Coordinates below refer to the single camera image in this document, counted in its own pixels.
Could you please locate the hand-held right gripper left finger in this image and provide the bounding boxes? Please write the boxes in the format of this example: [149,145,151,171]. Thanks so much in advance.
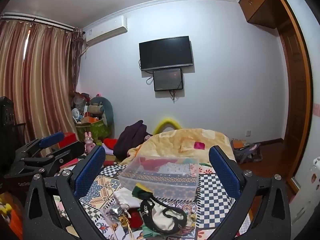
[23,145,106,240]

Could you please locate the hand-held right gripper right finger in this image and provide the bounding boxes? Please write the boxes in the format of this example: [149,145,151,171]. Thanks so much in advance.
[208,145,292,240]

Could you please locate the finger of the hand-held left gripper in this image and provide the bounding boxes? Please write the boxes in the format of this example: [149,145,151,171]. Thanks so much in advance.
[15,141,85,180]
[15,131,65,159]

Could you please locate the clear plastic storage box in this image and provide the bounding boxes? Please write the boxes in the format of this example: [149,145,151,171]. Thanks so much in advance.
[118,155,200,201]

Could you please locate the red box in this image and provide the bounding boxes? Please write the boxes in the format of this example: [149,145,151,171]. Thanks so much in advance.
[58,133,78,149]

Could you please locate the patterned patchwork bed sheet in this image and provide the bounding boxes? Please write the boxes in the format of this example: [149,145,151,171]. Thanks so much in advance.
[52,164,250,240]

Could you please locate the pink rabbit toy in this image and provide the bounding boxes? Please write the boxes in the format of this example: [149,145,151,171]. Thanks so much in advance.
[84,131,96,154]

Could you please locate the orange notebook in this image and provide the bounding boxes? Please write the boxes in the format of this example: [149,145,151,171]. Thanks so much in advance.
[231,138,250,151]

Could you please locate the grey backpack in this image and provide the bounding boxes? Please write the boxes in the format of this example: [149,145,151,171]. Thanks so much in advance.
[234,142,263,164]

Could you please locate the red cloth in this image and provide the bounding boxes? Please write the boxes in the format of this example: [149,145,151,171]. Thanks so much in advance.
[103,138,118,150]

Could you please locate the white blue plush toy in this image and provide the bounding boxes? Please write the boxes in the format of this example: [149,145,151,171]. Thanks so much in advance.
[72,108,83,123]

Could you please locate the green cardboard box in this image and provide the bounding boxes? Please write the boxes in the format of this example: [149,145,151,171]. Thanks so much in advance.
[76,119,111,143]

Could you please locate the white cloth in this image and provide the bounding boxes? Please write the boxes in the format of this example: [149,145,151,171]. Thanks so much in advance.
[113,187,142,208]

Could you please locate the black chair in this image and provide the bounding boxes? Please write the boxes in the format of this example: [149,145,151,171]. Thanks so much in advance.
[0,96,27,175]

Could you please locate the clear bag of trinkets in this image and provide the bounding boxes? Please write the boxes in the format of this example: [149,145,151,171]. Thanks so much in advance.
[100,204,130,227]

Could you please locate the yellow printed blanket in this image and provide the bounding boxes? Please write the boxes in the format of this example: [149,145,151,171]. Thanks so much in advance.
[118,128,237,167]

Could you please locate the dark purple garment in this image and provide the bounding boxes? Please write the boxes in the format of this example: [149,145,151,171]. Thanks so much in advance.
[113,120,153,161]

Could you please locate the grey plush shark toy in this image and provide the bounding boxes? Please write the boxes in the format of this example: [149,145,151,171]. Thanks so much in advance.
[87,95,114,127]

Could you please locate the striped red gold curtain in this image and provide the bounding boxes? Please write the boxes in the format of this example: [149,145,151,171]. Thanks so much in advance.
[0,17,85,153]

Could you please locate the red pouch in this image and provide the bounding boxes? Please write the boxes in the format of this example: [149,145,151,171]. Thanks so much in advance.
[126,210,143,229]

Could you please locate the wooden door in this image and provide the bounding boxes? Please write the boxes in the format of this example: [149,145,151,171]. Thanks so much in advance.
[277,0,313,187]

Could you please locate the white air conditioner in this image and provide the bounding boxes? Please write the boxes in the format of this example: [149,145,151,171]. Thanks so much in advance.
[82,15,128,46]

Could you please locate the wooden overhead cabinet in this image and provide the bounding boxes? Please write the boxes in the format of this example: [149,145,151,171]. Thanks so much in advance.
[238,0,288,29]

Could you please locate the yellow foam ring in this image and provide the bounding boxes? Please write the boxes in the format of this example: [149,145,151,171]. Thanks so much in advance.
[152,117,182,135]

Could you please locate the small black wall monitor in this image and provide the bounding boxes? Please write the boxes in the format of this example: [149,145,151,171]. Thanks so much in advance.
[153,68,183,92]

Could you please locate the black wall television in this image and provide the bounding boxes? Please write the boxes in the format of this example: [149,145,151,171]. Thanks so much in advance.
[139,36,194,71]

